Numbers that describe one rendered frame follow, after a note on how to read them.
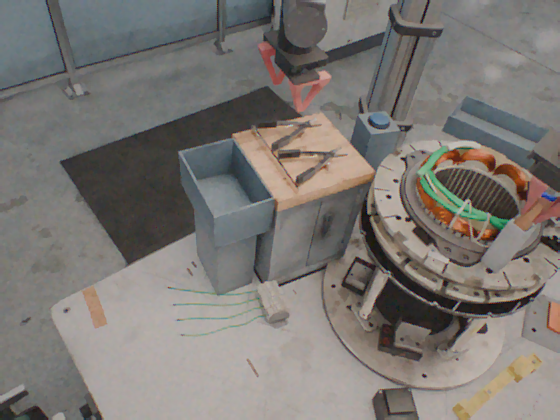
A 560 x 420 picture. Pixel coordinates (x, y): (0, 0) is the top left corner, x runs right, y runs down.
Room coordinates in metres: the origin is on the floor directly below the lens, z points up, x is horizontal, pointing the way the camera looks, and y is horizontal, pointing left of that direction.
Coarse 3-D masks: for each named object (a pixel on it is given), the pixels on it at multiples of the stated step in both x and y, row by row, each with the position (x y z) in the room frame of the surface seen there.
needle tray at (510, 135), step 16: (464, 96) 0.91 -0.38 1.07; (464, 112) 0.91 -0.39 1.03; (480, 112) 0.90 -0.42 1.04; (496, 112) 0.88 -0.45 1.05; (448, 128) 0.83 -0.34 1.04; (464, 128) 0.81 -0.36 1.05; (480, 128) 0.86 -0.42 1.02; (496, 128) 0.87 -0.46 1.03; (512, 128) 0.86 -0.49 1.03; (528, 128) 0.85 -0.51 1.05; (544, 128) 0.84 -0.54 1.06; (480, 144) 0.79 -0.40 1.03; (496, 144) 0.78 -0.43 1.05; (512, 144) 0.76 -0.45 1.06; (528, 144) 0.82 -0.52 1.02; (512, 160) 0.76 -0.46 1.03; (528, 160) 0.74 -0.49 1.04
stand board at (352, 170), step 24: (288, 120) 0.73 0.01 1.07; (240, 144) 0.64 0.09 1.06; (288, 144) 0.66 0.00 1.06; (312, 144) 0.67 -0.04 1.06; (336, 144) 0.68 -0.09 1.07; (264, 168) 0.58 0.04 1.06; (288, 168) 0.59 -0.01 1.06; (336, 168) 0.61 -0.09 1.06; (360, 168) 0.62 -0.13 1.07; (288, 192) 0.53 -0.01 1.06; (312, 192) 0.54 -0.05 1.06; (336, 192) 0.57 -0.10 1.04
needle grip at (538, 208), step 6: (540, 198) 0.42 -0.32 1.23; (534, 204) 0.42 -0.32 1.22; (540, 204) 0.42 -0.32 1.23; (546, 204) 0.42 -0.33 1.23; (528, 210) 0.42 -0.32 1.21; (534, 210) 0.42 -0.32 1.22; (540, 210) 0.41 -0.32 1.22; (522, 216) 0.42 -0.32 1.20; (528, 216) 0.42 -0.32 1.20; (534, 216) 0.41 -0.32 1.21; (516, 222) 0.42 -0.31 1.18; (522, 222) 0.42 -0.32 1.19; (528, 222) 0.41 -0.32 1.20; (522, 228) 0.41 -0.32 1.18
